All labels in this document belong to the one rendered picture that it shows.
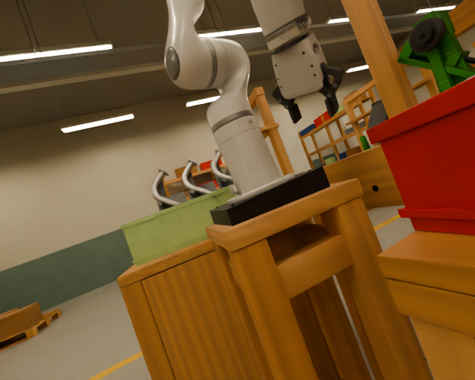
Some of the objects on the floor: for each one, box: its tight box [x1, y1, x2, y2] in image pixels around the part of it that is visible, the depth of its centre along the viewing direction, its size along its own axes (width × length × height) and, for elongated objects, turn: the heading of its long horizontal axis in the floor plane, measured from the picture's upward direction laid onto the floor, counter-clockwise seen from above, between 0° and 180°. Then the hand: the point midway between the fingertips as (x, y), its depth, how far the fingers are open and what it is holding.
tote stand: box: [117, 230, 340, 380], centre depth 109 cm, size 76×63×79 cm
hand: (314, 114), depth 53 cm, fingers open, 8 cm apart
